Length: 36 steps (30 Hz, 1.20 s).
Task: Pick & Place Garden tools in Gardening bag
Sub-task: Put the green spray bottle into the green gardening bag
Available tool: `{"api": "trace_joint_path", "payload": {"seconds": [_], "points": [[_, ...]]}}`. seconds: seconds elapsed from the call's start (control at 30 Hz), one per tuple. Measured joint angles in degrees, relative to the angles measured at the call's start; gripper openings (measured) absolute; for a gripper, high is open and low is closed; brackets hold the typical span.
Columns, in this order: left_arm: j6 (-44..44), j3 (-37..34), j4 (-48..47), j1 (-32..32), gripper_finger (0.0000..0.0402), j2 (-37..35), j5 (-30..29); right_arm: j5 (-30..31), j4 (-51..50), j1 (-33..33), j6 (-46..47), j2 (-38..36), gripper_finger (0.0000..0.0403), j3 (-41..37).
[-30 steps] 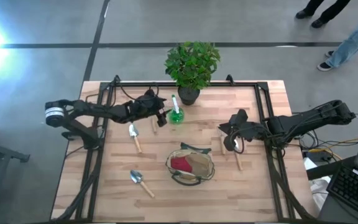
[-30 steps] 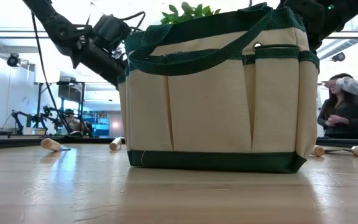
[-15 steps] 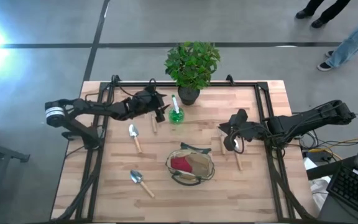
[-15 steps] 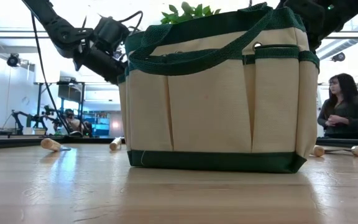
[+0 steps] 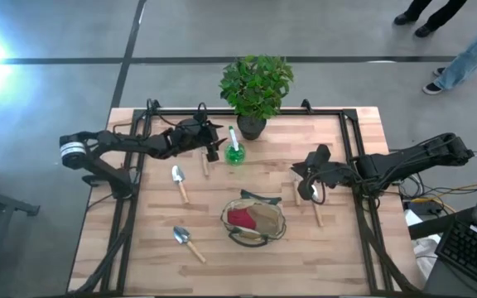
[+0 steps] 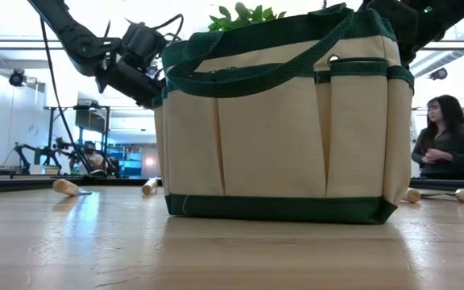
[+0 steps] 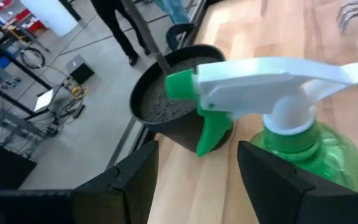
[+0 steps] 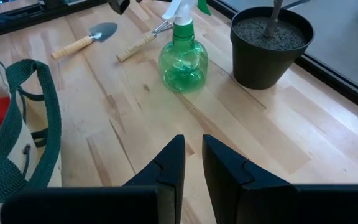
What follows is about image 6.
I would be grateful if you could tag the cream and green gardening bag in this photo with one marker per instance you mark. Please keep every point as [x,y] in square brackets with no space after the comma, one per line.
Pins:
[272,141]

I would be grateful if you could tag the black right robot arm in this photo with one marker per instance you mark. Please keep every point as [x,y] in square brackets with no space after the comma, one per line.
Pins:
[429,24]

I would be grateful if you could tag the blue storage shelf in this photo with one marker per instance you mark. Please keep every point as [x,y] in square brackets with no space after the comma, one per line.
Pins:
[131,165]

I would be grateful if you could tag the black ceiling lamp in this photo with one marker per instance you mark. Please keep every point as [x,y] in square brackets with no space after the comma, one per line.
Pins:
[438,73]
[17,77]

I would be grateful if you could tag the black background frame stand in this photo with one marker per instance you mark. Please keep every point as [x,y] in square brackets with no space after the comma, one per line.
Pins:
[50,137]

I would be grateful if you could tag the black overhead frame bar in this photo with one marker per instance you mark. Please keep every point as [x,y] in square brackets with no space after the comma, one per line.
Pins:
[453,48]

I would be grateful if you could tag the green leafy plant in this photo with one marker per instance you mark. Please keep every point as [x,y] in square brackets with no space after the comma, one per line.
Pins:
[240,18]

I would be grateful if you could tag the person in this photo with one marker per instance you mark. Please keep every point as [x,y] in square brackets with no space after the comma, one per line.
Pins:
[449,149]
[93,159]

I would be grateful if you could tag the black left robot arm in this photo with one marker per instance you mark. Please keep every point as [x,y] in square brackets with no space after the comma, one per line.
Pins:
[75,40]

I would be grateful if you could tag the black table edge rail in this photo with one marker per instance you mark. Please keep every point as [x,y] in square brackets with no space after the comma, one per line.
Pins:
[14,185]

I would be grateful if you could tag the dark grey mounted cabinet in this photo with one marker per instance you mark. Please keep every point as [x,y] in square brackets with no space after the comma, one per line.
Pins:
[91,121]

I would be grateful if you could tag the black background robot arm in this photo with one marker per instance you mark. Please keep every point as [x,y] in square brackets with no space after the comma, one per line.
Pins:
[60,143]
[22,148]

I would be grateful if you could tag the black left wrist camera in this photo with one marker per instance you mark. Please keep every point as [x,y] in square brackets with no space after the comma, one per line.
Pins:
[141,42]

